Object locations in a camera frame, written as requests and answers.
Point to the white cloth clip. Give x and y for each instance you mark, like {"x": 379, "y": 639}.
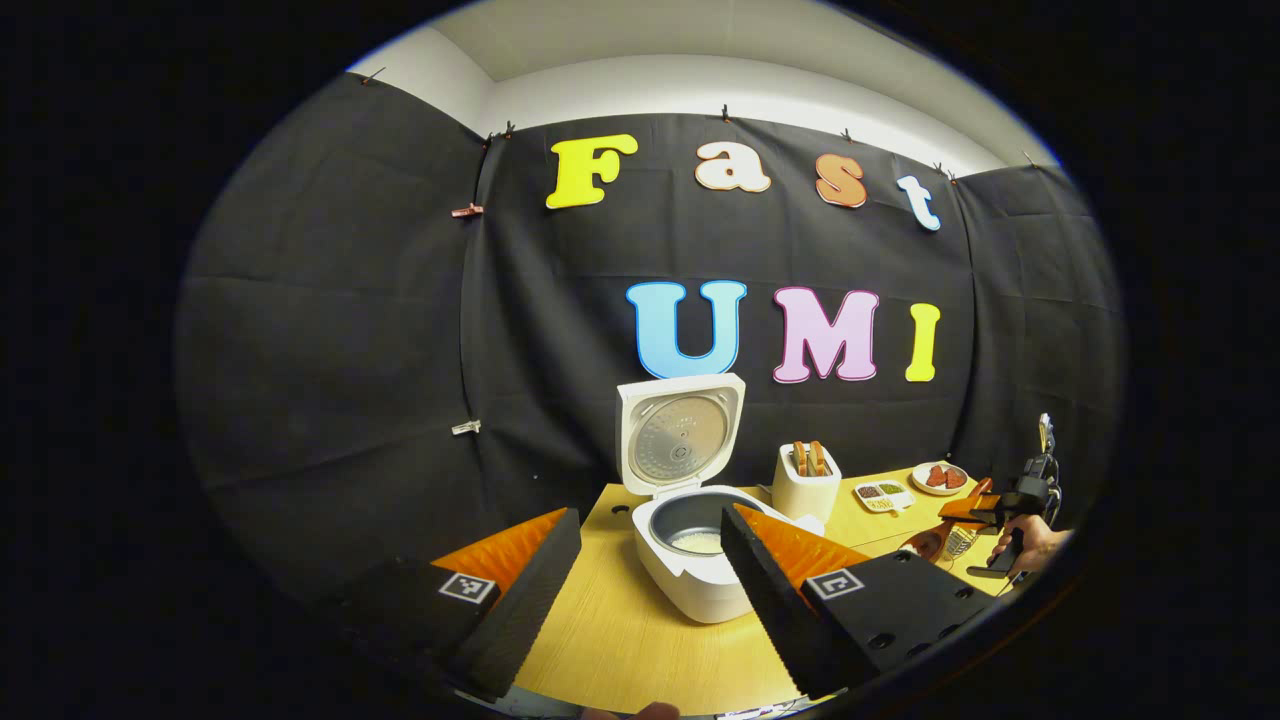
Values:
{"x": 466, "y": 427}

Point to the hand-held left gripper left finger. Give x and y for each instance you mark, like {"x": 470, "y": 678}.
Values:
{"x": 525, "y": 600}

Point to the white divided dish of beans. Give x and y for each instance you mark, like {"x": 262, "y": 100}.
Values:
{"x": 885, "y": 497}

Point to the black backdrop cloth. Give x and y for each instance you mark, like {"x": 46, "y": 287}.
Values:
{"x": 330, "y": 380}

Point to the brown wooden spoon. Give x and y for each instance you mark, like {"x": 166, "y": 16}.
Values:
{"x": 925, "y": 547}

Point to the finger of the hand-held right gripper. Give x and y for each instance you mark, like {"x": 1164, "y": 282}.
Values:
{"x": 965, "y": 508}

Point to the white round plate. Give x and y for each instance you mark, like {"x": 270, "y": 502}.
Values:
{"x": 920, "y": 485}

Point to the red meat slice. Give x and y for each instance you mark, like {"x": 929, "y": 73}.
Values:
{"x": 956, "y": 478}
{"x": 936, "y": 478}

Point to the toasted bread slice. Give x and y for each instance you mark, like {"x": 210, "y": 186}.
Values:
{"x": 800, "y": 460}
{"x": 818, "y": 459}

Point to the row of small black clips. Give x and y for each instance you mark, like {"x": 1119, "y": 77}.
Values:
{"x": 725, "y": 113}

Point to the white toaster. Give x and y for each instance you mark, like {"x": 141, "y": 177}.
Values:
{"x": 805, "y": 497}

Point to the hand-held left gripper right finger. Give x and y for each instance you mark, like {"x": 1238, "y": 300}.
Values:
{"x": 765, "y": 610}

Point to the red cloth clip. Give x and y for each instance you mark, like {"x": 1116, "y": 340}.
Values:
{"x": 466, "y": 210}

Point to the white rice cooker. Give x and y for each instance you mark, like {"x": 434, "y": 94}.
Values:
{"x": 690, "y": 590}

